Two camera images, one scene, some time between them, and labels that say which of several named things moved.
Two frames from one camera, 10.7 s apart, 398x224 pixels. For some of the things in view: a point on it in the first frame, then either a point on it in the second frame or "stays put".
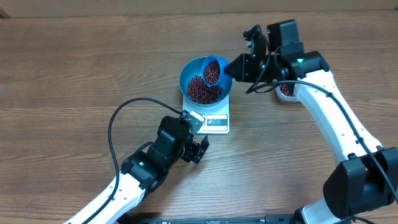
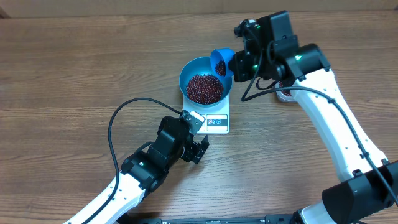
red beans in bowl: [199, 91] stays put
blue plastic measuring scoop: [216, 71] -> [226, 55]
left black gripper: [196, 150] stays put
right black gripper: [247, 63] stays put
